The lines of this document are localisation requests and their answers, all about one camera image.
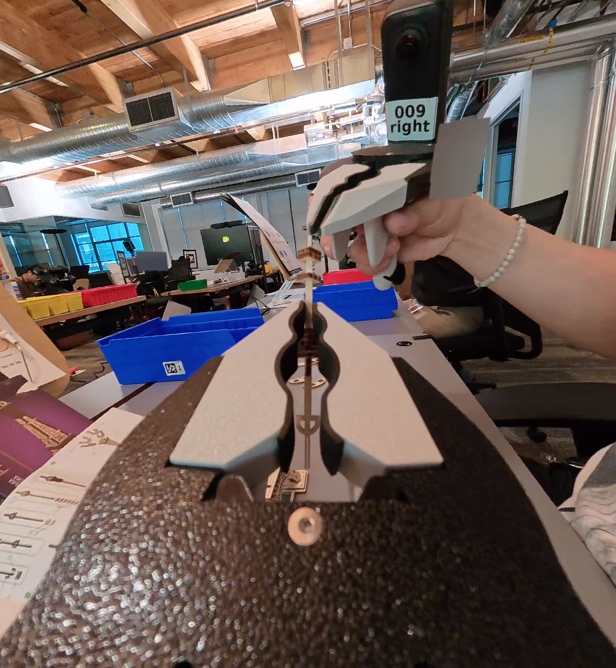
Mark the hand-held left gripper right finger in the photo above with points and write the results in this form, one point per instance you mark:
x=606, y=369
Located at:
x=386, y=412

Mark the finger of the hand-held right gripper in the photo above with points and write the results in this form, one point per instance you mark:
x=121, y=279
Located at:
x=375, y=193
x=321, y=193

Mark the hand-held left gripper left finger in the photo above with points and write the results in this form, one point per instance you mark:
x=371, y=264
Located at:
x=229, y=412

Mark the wooden tower spire model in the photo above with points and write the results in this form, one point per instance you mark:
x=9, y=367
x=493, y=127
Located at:
x=308, y=254

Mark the person's right forearm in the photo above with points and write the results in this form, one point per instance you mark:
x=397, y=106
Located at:
x=574, y=282

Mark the wooden top desk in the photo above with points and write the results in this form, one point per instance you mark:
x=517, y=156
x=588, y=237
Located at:
x=120, y=303

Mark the person's right hand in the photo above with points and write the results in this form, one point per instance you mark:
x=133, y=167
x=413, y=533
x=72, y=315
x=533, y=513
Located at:
x=443, y=229

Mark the tilted document board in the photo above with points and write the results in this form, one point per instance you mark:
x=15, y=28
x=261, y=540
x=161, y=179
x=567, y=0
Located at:
x=281, y=250

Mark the red plastic bin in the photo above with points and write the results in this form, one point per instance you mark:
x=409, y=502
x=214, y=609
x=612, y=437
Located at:
x=339, y=276
x=109, y=296

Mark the engraved square wooden piece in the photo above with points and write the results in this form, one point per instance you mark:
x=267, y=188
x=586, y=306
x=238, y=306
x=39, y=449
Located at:
x=287, y=488

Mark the white stand base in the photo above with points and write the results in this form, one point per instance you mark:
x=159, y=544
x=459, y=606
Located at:
x=287, y=295

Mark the tagged blue plastic bin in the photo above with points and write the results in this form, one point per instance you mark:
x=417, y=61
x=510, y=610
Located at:
x=130, y=355

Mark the grey folded card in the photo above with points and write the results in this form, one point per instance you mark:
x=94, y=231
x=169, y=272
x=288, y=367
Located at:
x=175, y=309

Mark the green plastic bin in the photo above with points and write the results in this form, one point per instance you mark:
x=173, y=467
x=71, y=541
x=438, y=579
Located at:
x=192, y=285

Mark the framed marker sign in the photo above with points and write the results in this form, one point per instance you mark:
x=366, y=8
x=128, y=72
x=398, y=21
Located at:
x=190, y=259

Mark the black mesh office chair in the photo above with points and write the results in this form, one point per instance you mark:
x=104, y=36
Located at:
x=548, y=214

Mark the wooden document board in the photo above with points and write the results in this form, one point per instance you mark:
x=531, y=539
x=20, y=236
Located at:
x=57, y=383

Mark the ceiling vent grille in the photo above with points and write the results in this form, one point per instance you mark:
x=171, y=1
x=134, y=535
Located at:
x=151, y=109

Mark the silver vertical pipes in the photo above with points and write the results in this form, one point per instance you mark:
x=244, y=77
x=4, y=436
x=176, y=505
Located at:
x=605, y=130

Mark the yellow plastic bin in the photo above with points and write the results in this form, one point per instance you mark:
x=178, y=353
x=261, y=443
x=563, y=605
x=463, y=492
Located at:
x=52, y=307

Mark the large window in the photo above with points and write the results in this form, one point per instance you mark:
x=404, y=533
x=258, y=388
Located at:
x=104, y=240

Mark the purple tower kit package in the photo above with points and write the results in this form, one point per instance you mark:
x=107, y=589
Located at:
x=15, y=433

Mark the illustrated instruction sheet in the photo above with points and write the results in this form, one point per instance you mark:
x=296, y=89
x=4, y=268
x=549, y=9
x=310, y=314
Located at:
x=0, y=344

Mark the folded instruction leaflet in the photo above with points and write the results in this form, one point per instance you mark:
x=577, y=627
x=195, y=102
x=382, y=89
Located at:
x=15, y=522

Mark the person in printed shirt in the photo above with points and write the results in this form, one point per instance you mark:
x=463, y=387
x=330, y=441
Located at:
x=610, y=511

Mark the wall monitor screen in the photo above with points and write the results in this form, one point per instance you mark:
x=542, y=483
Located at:
x=224, y=245

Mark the silver spiral air duct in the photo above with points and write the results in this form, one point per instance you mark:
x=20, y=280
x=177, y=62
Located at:
x=182, y=172
x=208, y=112

